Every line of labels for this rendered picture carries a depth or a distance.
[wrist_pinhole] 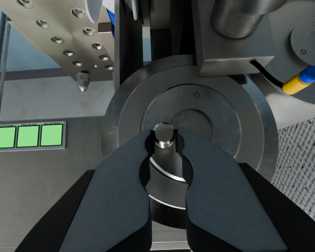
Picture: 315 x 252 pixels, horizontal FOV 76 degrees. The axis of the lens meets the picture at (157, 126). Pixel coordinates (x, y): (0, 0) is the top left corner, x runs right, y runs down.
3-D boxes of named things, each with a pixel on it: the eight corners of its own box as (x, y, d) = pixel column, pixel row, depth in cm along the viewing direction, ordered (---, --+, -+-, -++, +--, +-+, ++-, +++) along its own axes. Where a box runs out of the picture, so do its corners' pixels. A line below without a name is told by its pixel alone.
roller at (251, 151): (254, 60, 17) (276, 207, 14) (201, 124, 42) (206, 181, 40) (116, 68, 17) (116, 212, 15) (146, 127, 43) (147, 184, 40)
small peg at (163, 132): (150, 124, 12) (172, 119, 12) (153, 132, 15) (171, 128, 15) (155, 146, 12) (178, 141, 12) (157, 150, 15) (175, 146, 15)
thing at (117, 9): (119, -70, 22) (119, 89, 18) (142, 51, 45) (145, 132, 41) (114, -69, 22) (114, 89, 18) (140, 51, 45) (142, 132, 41)
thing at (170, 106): (260, 161, 14) (159, 197, 14) (248, 162, 16) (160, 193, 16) (219, 69, 16) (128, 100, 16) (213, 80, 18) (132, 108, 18)
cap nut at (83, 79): (87, 72, 51) (87, 88, 51) (92, 78, 55) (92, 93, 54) (73, 72, 52) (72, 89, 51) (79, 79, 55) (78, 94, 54)
